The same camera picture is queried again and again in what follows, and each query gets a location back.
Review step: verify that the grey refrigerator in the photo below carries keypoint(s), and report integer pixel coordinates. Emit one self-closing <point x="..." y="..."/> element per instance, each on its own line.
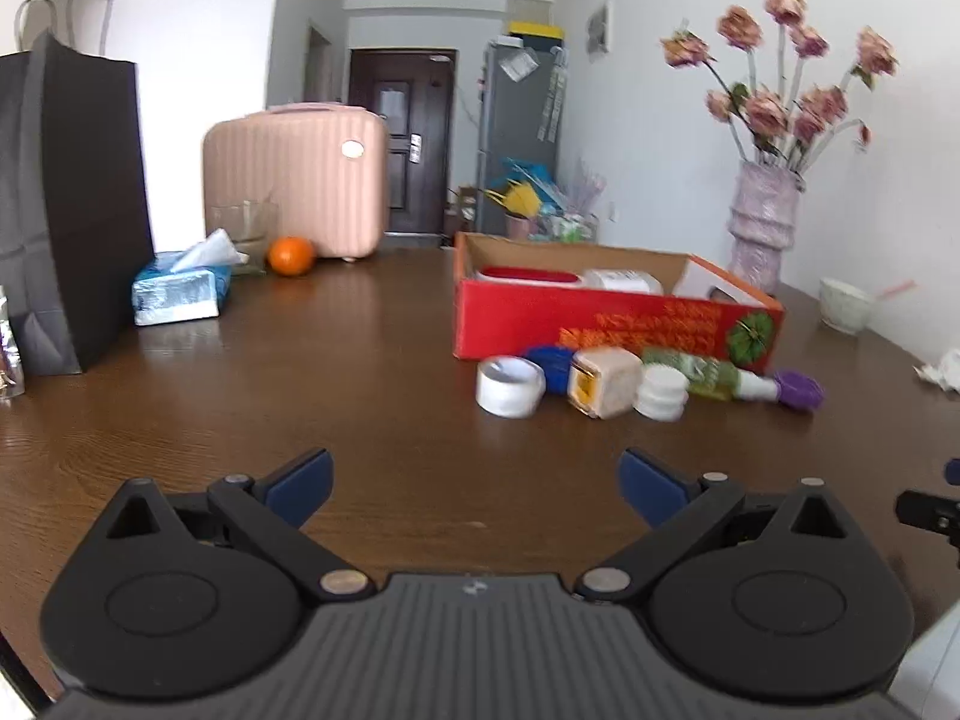
<point x="521" y="107"/>

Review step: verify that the beige cube block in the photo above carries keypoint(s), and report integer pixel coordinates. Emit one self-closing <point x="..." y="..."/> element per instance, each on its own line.
<point x="603" y="381"/>

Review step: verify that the white tape roll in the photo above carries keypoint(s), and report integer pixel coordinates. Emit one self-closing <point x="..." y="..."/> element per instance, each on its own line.
<point x="509" y="387"/>

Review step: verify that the purple gear cap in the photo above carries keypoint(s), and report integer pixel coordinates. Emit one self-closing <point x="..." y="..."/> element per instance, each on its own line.
<point x="798" y="392"/>

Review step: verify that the white ridged jar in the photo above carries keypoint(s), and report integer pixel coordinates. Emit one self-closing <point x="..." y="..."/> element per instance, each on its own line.
<point x="662" y="394"/>

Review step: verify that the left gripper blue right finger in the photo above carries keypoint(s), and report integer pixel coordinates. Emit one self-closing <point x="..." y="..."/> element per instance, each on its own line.
<point x="652" y="489"/>

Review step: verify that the pale green bowl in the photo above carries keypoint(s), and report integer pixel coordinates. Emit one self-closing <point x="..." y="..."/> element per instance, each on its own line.
<point x="843" y="307"/>

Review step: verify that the blue tissue pack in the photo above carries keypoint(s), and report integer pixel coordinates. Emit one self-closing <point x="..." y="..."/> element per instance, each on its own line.
<point x="185" y="286"/>

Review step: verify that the yellow blue box on fridge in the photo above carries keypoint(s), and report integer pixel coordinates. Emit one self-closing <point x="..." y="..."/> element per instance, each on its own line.
<point x="531" y="30"/>

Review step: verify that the blue gear cap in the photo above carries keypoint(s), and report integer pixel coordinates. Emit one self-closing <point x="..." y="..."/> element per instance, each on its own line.
<point x="556" y="362"/>

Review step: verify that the clutter pile by fridge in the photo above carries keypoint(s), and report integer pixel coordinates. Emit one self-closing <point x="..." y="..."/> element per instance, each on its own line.
<point x="533" y="206"/>

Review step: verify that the wall electrical panel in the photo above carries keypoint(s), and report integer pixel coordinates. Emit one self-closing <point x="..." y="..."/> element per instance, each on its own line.
<point x="599" y="31"/>

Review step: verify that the wooden round table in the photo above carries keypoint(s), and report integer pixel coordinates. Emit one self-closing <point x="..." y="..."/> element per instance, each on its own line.
<point x="357" y="360"/>

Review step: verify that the green spray bottle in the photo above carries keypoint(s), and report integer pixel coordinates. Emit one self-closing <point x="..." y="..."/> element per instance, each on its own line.
<point x="713" y="378"/>

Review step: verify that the pink ribbed suitcase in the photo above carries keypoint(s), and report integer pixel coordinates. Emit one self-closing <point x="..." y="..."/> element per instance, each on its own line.
<point x="322" y="165"/>

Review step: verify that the pink spoon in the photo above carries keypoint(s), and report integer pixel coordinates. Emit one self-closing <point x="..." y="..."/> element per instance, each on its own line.
<point x="895" y="290"/>

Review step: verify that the purple textured vase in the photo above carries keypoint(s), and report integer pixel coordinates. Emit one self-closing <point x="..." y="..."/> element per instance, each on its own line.
<point x="762" y="223"/>

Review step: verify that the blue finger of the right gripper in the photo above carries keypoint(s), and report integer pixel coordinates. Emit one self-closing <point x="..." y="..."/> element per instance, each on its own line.
<point x="952" y="471"/>

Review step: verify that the dried pink roses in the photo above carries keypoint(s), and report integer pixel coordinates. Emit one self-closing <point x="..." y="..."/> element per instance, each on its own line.
<point x="783" y="124"/>

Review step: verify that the black paper bag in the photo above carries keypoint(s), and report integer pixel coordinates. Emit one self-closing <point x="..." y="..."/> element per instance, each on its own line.
<point x="75" y="224"/>

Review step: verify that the white pill bottle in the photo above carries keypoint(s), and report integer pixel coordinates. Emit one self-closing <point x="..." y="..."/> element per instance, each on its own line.
<point x="622" y="281"/>

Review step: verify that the silver snack packet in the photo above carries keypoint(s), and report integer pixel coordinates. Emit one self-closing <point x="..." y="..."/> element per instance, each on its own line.
<point x="12" y="379"/>

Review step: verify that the clear glass cup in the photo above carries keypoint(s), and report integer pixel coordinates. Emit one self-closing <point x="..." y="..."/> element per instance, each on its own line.
<point x="251" y="225"/>

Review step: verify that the crumpled white tissue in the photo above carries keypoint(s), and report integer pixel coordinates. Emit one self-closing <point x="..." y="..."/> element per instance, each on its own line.
<point x="945" y="374"/>

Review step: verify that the dark brown door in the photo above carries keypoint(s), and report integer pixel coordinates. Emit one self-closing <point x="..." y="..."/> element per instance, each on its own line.
<point x="412" y="90"/>

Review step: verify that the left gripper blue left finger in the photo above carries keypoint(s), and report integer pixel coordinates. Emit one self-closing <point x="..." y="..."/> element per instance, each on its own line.
<point x="297" y="490"/>

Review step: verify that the orange fruit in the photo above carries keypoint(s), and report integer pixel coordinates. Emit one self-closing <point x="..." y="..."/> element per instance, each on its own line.
<point x="291" y="257"/>

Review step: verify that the red cardboard box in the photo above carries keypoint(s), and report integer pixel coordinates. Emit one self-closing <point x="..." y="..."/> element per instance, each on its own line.
<point x="704" y="310"/>

